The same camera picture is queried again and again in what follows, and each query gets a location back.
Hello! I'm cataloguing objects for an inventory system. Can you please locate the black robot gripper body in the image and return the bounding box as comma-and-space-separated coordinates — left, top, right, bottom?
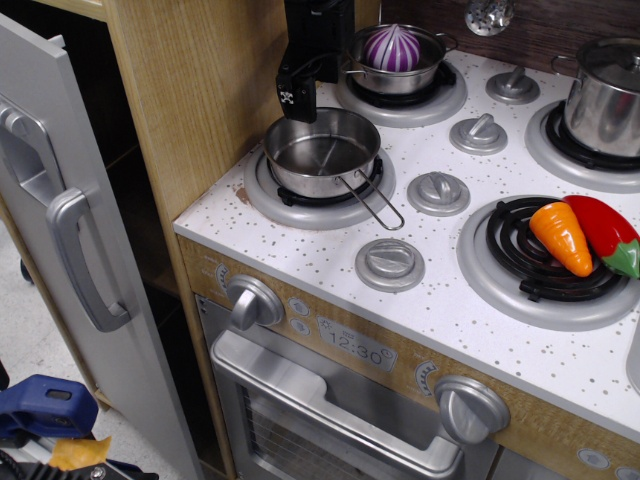
278, 0, 355, 83

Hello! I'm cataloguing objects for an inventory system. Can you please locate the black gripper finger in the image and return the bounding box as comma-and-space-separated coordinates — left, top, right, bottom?
276, 73, 317, 123

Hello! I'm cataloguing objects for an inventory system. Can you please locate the small steel frying pan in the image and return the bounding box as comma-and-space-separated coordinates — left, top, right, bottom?
263, 107, 384, 206

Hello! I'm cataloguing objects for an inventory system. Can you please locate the toy kitchen stove unit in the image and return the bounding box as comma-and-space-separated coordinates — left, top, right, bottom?
174, 52, 639, 479

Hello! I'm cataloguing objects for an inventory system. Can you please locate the purple white toy onion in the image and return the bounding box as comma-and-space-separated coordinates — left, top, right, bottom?
364, 24, 421, 72

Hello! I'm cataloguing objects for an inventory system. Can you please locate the front left burner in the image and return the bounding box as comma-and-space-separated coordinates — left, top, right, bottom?
244, 151, 405, 231

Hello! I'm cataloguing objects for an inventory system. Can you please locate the back left burner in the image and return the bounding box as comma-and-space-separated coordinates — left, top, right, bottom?
335, 61, 467, 128

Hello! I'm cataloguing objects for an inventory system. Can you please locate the grey stovetop knob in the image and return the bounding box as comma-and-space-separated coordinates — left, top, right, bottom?
485, 66, 541, 105
407, 171, 471, 217
354, 238, 426, 293
449, 113, 508, 156

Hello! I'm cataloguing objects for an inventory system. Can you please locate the grey stovetop knob back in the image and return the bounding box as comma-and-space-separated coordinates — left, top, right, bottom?
485, 66, 541, 105

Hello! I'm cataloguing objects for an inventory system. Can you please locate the grey stovetop knob front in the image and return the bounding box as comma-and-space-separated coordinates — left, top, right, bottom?
354, 238, 426, 293

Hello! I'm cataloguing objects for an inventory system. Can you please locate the left oven dial knob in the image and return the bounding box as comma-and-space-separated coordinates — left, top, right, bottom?
227, 274, 285, 331

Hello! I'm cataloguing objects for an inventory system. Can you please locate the oven dial knob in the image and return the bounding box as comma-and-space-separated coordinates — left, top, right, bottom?
227, 274, 285, 331
435, 375, 511, 445

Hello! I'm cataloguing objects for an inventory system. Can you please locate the oven clock display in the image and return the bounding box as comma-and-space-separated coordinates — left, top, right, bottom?
316, 316, 398, 372

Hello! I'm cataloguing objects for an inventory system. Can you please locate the back right burner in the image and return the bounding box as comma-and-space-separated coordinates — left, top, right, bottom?
524, 101, 639, 194

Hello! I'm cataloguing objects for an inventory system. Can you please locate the grey fridge door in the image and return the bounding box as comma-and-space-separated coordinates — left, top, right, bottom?
1, 17, 203, 479

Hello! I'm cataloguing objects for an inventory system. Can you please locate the front right burner coil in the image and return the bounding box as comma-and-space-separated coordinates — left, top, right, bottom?
457, 196, 639, 331

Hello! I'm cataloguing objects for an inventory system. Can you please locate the tall steel pot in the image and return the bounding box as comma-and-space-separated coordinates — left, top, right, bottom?
550, 37, 639, 159

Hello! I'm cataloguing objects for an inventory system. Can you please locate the orange toy carrot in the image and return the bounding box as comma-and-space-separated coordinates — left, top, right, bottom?
529, 201, 593, 278

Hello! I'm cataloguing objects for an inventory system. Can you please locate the red toy chili pepper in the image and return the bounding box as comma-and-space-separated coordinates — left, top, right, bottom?
563, 195, 639, 279

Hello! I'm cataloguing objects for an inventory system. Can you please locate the right oven dial knob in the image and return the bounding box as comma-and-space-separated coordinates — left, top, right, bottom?
435, 375, 511, 445

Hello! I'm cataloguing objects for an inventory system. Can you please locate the blue clamp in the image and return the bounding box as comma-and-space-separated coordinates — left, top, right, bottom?
1, 374, 99, 439

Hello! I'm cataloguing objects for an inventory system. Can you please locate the steel bowl pot with handles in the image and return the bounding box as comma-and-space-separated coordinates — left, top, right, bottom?
343, 24, 458, 95

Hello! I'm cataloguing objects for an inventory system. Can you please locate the grey fridge door handle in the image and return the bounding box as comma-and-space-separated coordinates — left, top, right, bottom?
45, 187, 131, 333

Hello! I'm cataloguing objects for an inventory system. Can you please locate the grey oven door handle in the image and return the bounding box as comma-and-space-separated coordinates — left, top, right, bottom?
209, 329, 466, 480

